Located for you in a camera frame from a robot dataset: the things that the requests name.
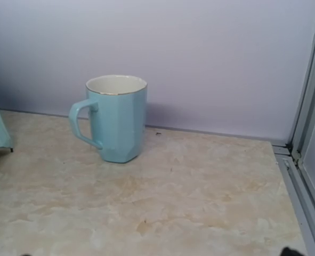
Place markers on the light blue ceramic mug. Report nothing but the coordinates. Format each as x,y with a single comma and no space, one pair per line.
117,113

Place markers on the grey aluminium frame post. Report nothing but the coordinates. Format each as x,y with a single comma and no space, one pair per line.
296,160

